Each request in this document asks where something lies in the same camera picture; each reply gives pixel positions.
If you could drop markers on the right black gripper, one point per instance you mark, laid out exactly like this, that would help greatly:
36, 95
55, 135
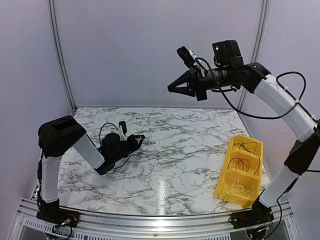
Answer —
195, 74

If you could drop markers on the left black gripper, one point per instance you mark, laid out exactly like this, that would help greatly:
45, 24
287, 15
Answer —
134, 144

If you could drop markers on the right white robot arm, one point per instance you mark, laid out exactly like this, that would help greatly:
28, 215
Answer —
258, 80

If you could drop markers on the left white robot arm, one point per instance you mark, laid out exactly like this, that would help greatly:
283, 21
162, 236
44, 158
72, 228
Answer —
57, 137

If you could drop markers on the yellow plastic bin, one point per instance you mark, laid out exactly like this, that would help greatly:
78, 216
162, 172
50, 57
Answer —
240, 178

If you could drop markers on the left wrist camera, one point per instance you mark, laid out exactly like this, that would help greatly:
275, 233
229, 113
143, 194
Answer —
113, 138

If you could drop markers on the left aluminium frame post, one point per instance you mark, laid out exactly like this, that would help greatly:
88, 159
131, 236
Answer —
60, 55

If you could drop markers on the aluminium frame post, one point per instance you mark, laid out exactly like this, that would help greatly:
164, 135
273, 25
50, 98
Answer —
60, 55
263, 17

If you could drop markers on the right aluminium frame post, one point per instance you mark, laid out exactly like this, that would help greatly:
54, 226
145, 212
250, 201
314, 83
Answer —
263, 17

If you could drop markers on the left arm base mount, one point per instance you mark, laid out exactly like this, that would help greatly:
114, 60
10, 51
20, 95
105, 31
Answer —
52, 213

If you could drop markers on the aluminium front rail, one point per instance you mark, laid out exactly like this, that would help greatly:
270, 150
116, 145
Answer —
107, 226

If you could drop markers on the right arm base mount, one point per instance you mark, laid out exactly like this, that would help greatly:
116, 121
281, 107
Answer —
257, 215

